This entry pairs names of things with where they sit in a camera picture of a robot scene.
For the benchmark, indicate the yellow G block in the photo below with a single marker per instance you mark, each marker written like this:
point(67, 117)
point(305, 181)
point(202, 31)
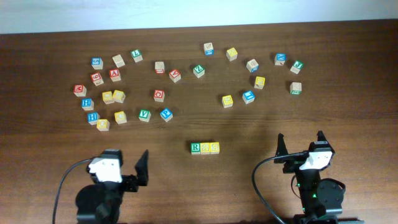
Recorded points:
point(119, 96)

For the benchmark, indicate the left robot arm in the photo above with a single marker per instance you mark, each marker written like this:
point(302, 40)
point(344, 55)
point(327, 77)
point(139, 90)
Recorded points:
point(100, 202)

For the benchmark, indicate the tilted red A block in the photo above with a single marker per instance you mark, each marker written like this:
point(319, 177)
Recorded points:
point(175, 75)

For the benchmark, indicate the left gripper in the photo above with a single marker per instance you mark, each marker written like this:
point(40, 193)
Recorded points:
point(132, 181)

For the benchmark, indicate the blue h block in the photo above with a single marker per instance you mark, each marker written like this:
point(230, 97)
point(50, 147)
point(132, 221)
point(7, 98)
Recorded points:
point(87, 104)
point(93, 118)

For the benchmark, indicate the red O block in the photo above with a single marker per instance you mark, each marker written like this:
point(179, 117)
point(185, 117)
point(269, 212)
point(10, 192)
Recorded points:
point(159, 95)

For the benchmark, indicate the yellow E block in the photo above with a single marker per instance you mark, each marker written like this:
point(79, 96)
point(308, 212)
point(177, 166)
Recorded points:
point(227, 101)

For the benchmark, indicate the lower blue H block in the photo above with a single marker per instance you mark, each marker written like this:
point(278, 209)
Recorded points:
point(93, 118)

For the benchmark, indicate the yellow block right middle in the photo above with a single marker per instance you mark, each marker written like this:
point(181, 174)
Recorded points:
point(259, 82)

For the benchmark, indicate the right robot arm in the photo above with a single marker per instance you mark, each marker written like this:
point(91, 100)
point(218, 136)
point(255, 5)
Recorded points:
point(321, 198)

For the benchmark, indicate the wooden block blue side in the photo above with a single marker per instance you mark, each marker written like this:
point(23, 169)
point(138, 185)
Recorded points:
point(252, 65)

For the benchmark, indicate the yellow O block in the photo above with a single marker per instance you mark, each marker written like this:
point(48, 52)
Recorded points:
point(107, 97)

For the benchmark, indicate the green V block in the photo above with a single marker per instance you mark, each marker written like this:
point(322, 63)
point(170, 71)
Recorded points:
point(144, 115)

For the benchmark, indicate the green Z block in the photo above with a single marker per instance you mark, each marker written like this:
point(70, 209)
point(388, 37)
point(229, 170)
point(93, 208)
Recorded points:
point(199, 71)

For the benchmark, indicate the wooden block red edge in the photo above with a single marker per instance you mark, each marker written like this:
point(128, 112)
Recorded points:
point(159, 67)

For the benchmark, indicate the green J block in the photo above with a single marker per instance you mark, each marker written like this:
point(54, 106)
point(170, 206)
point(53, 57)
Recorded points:
point(296, 67)

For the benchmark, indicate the red M block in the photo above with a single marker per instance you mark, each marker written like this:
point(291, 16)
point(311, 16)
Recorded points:
point(79, 90)

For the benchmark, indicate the wooden block green edge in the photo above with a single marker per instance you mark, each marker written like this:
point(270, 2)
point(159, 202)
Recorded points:
point(295, 88)

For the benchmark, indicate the blue X block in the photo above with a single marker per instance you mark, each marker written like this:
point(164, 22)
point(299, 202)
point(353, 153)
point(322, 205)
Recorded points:
point(280, 59)

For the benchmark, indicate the plain wooden block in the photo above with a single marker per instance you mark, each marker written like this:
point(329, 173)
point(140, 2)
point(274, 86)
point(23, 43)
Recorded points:
point(118, 60)

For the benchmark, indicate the blue G block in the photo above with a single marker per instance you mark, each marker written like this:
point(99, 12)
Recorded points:
point(97, 63)

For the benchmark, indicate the wooden block blue edge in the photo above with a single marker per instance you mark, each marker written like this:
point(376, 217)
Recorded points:
point(208, 49)

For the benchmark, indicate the blue P block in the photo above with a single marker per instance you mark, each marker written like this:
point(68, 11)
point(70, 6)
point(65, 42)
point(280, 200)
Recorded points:
point(166, 115)

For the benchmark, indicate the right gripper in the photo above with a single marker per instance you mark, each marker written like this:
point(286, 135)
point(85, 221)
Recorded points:
point(293, 164)

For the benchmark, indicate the red 9 block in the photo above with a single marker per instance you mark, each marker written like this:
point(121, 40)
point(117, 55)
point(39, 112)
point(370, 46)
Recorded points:
point(97, 79)

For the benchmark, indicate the yellow S block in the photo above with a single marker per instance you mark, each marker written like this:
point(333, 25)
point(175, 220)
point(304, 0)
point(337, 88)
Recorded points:
point(214, 148)
point(204, 148)

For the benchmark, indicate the green L block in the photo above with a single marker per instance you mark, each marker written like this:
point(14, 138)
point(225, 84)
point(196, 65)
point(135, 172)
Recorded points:
point(136, 55)

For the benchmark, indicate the yellow C block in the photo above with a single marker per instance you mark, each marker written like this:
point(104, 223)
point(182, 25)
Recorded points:
point(120, 117)

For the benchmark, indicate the top yellow block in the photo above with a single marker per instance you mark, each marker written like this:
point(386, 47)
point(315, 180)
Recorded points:
point(231, 54)

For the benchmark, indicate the green R block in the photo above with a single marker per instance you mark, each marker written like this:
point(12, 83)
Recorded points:
point(195, 148)

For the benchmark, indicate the blue E block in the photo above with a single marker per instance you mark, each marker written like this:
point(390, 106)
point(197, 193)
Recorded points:
point(248, 97)

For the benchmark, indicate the yellow Q block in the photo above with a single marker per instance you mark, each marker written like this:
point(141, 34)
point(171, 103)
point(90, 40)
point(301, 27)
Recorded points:
point(103, 125)

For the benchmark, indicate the upper blue H block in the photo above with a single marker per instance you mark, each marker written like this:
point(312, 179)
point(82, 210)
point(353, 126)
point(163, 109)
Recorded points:
point(87, 104)

